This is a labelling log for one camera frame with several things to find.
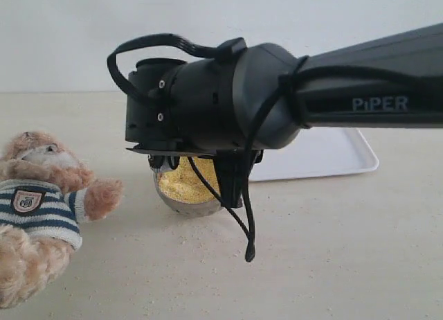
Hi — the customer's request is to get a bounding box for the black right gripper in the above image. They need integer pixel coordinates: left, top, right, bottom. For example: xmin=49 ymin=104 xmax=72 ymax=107
xmin=125 ymin=58 xmax=187 ymax=171

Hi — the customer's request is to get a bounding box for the teddy bear striped sweater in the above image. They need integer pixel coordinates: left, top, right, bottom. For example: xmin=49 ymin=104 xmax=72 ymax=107
xmin=0 ymin=130 xmax=124 ymax=300

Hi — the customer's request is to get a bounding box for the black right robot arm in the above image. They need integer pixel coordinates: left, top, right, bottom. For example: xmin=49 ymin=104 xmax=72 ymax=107
xmin=125 ymin=24 xmax=442 ymax=162

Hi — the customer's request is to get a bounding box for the yellow millet grain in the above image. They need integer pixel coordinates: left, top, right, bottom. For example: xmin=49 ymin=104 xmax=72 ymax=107
xmin=159 ymin=157 xmax=220 ymax=204

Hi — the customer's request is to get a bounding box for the steel bowl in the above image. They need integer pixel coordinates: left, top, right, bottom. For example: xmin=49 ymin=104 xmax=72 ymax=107
xmin=154 ymin=161 xmax=223 ymax=217

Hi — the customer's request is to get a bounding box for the white plastic tray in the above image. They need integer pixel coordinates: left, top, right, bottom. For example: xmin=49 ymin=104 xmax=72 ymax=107
xmin=249 ymin=127 xmax=379 ymax=182

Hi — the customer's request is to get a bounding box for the black cable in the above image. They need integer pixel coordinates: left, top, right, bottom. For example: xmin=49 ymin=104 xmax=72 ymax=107
xmin=106 ymin=32 xmax=443 ymax=263

